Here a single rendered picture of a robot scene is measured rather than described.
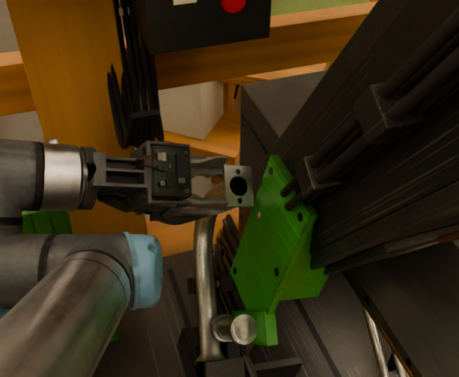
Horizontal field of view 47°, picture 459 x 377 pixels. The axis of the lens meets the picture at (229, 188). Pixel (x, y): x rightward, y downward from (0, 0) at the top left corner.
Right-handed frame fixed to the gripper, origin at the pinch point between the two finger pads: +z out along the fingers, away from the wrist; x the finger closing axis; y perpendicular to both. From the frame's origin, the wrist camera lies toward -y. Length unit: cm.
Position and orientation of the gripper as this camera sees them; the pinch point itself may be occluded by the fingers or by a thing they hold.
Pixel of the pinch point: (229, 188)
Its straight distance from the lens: 69.7
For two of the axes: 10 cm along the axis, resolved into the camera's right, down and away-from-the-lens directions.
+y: 4.6, -1.8, -8.7
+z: 8.9, 0.4, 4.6
